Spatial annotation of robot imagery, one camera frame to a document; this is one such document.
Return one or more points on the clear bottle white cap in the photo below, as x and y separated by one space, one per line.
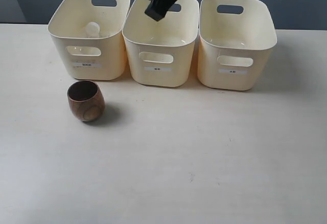
92 30

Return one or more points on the brown wooden cup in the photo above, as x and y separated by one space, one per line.
86 100

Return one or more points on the cream bin middle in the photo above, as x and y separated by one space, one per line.
160 52

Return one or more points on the cream bin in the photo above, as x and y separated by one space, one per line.
236 38
160 52
90 58

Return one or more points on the cream bin right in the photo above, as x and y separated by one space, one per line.
236 38

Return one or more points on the cream bin left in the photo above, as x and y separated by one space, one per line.
90 58

